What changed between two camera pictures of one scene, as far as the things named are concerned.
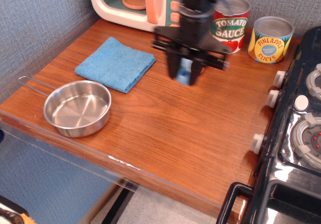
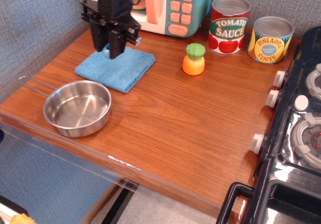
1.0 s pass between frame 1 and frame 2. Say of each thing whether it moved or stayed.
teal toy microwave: stayed
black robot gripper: moved
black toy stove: stayed
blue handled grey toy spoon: moved
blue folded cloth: stayed
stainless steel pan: stayed
